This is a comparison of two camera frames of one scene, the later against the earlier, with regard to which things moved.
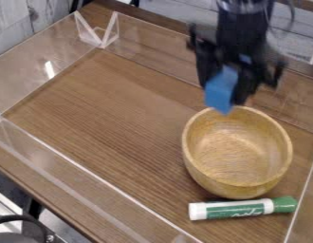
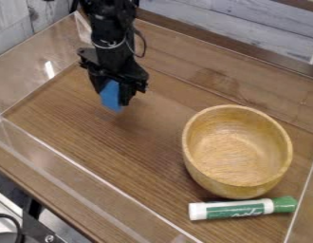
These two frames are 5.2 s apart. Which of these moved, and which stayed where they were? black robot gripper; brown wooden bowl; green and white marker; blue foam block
Moved: blue foam block; black robot gripper
Stayed: green and white marker; brown wooden bowl
